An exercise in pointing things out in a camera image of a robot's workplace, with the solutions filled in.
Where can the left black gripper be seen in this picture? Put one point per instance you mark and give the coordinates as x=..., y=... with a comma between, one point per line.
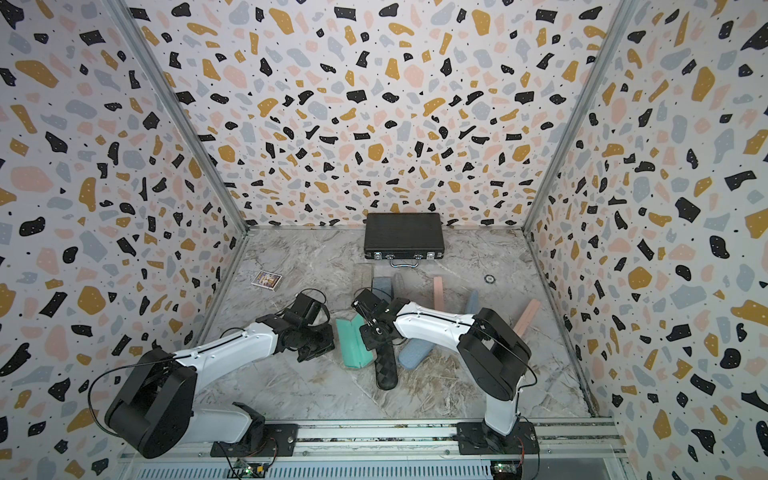
x=327, y=345

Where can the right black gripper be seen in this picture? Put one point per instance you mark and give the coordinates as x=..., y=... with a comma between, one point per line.
x=369, y=344

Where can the mint green glasses case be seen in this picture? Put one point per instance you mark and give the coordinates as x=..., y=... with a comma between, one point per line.
x=353, y=351

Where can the black case beige lining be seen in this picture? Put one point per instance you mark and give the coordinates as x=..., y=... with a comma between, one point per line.
x=386, y=367

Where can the grey case mint lining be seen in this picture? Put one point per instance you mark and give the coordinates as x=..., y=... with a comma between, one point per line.
x=383, y=288

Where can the pink glasses case grey lining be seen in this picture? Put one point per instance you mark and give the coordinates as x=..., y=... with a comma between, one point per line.
x=438, y=294

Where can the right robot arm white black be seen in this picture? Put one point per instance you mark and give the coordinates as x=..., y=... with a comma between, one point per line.
x=495, y=355

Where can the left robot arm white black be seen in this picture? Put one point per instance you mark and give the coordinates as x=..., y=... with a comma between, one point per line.
x=154, y=410

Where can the closed pink glasses case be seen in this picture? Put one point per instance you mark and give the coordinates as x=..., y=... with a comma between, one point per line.
x=526, y=318

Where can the playing card box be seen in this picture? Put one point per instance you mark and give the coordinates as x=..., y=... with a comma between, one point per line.
x=266, y=280

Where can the black ribbed briefcase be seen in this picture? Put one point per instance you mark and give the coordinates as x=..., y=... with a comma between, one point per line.
x=403, y=236

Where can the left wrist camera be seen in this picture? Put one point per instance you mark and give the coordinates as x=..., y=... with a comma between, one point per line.
x=304, y=311

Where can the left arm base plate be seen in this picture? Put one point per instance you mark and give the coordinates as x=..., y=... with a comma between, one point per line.
x=271, y=440

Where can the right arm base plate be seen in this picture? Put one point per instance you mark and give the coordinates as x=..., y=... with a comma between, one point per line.
x=476, y=438

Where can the aluminium front rail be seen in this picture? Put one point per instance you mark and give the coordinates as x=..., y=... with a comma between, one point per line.
x=559, y=448

